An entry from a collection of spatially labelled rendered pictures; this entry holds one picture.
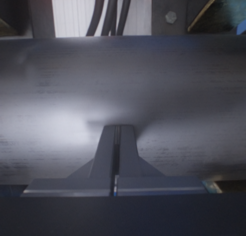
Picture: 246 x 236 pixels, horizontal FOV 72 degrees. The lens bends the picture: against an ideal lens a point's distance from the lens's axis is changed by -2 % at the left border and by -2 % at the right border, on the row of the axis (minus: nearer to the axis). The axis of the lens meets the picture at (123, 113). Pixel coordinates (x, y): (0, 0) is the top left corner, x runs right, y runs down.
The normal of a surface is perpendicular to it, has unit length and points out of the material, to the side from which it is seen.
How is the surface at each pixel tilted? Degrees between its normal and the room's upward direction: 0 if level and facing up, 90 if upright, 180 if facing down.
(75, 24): 90
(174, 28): 90
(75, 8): 90
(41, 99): 90
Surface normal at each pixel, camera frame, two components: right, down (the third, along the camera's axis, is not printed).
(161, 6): 0.00, 0.26
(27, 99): 0.00, -0.09
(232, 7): 0.02, 1.00
